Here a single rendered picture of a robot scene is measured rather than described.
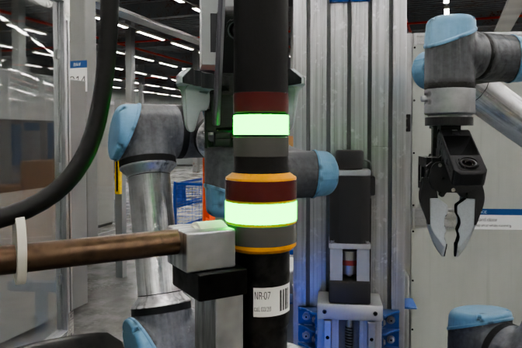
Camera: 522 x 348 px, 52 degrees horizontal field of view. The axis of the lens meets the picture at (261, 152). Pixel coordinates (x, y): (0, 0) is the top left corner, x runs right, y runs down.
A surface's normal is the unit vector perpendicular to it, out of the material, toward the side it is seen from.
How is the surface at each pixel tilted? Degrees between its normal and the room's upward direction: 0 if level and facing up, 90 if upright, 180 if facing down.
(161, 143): 75
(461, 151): 32
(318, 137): 90
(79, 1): 90
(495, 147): 90
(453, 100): 90
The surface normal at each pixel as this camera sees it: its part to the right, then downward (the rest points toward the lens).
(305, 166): 0.45, -0.39
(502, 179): -0.08, 0.02
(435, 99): -0.79, 0.01
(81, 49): -0.33, 0.03
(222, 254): 0.51, 0.03
